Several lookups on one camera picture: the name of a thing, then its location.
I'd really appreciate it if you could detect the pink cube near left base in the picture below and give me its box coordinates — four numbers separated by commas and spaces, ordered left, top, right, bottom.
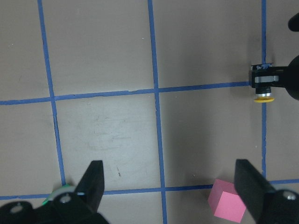
208, 179, 246, 223

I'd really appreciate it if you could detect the green cube near left base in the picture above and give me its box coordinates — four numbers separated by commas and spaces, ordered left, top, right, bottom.
42, 184, 71, 205

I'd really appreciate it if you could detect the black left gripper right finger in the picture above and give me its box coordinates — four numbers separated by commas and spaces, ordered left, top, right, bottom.
234, 159, 276, 222

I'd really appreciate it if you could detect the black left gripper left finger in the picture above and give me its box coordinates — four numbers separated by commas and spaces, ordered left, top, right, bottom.
74, 161, 105, 212

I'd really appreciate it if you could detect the yellow push button switch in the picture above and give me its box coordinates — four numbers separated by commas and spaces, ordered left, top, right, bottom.
250, 62, 275, 104

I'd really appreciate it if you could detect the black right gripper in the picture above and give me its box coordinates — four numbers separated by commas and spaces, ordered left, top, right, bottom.
249, 13, 299, 100

